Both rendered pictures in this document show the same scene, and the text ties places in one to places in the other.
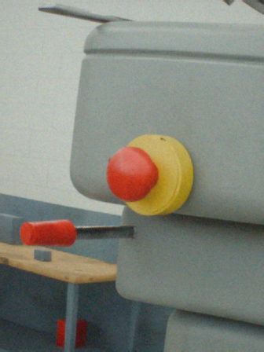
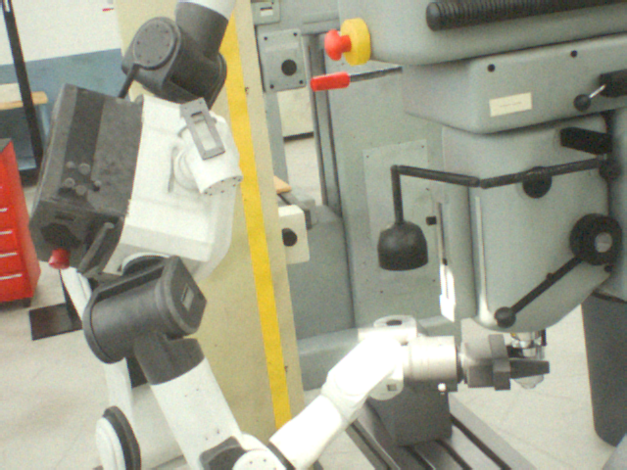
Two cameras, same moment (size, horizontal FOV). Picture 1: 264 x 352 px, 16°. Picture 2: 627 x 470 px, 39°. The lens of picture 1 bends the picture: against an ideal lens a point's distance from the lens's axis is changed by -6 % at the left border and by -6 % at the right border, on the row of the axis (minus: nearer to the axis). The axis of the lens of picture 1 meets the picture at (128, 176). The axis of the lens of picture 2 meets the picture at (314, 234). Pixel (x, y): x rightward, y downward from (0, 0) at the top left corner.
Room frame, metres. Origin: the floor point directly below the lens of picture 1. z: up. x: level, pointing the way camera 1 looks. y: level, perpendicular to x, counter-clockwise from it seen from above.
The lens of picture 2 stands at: (-0.29, -0.63, 1.87)
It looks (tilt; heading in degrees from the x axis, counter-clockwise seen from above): 17 degrees down; 35
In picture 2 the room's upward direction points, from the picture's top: 7 degrees counter-clockwise
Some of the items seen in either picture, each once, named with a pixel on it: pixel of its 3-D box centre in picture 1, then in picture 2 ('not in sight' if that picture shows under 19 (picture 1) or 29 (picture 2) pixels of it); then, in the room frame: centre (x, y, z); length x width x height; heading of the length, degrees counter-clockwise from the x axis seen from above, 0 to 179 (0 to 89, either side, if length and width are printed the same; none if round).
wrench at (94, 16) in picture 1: (130, 23); not in sight; (0.87, 0.01, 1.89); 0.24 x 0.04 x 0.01; 144
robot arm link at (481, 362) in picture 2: not in sight; (467, 364); (0.88, -0.08, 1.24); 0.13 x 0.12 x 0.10; 27
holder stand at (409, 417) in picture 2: not in sight; (405, 375); (1.21, 0.22, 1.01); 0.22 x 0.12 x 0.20; 43
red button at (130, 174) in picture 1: (135, 174); (338, 44); (0.72, -0.01, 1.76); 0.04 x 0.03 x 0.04; 52
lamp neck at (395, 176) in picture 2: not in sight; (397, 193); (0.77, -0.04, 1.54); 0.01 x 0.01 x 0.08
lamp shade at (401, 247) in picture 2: not in sight; (401, 242); (0.77, -0.04, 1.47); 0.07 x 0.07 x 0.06
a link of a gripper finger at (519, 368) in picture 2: not in sight; (528, 368); (0.89, -0.17, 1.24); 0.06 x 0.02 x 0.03; 117
